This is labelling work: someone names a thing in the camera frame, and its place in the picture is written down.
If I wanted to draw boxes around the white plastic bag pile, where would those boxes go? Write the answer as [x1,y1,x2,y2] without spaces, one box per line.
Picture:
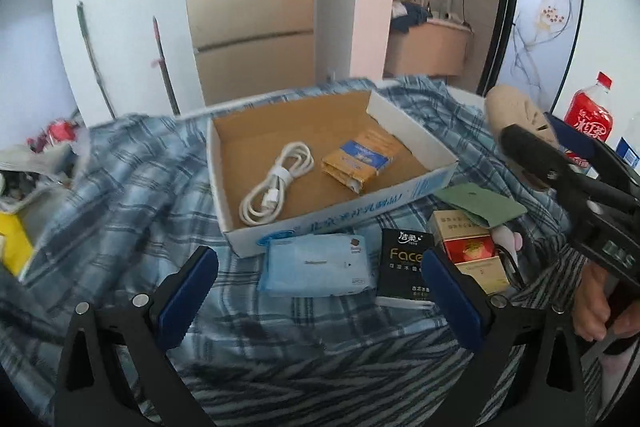
[0,142,86,212]

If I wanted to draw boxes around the red soda bottle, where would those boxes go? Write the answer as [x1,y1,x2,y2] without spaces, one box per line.
[565,72,615,172]

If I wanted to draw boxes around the yellow blue tissue pack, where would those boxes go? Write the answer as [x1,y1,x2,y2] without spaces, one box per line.
[320,130,407,195]

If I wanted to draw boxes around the black framed glass door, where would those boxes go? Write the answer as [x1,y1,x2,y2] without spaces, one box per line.
[477,0,586,108]

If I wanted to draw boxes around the gold refrigerator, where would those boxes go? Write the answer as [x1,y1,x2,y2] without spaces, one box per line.
[182,0,321,108]

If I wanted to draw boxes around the red gold cigarette box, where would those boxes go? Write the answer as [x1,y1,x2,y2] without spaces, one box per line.
[429,209,511,295]

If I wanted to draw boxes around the beige bathroom vanity cabinet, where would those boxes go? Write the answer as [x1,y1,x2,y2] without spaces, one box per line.
[384,18,475,78]

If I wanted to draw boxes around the person's right hand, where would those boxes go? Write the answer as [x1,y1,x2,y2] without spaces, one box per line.
[572,259,640,342]

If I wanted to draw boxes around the beige soft pad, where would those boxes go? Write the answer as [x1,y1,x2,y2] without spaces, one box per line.
[485,85,561,190]

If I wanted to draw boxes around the white cardboard box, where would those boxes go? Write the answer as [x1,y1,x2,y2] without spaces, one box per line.
[206,88,460,258]

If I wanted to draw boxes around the white charging cable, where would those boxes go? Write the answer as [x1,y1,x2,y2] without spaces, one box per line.
[239,143,315,226]

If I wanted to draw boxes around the dark blue clothing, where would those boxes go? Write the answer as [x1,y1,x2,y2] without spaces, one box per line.
[391,2,432,34]

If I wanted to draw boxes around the yellow box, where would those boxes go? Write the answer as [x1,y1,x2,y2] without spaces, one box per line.
[0,212,36,278]

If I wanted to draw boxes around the white pink plush keychain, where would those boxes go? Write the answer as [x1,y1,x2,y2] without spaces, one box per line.
[491,227,527,288]

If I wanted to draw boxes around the black tissue pack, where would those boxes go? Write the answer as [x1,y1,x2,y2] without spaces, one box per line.
[375,228,436,308]

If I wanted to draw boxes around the blue label plastic bottle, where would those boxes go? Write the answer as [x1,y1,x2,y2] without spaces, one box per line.
[615,117,640,170]

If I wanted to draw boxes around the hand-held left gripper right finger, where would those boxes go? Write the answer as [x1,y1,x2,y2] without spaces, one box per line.
[422,247,588,427]

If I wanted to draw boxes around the green fabric pouch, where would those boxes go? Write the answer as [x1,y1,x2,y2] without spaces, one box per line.
[436,183,527,228]

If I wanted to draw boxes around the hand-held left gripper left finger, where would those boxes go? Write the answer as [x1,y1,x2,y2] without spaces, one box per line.
[54,246,221,427]

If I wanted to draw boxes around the blue plaid cloth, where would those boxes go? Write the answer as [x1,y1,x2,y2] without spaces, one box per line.
[0,74,601,427]

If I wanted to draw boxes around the blue wet wipes pack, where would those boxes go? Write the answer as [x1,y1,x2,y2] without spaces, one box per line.
[257,233,377,298]

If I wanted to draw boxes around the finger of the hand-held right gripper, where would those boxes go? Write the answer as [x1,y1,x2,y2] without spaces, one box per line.
[500,123,608,208]
[545,112,640,195]

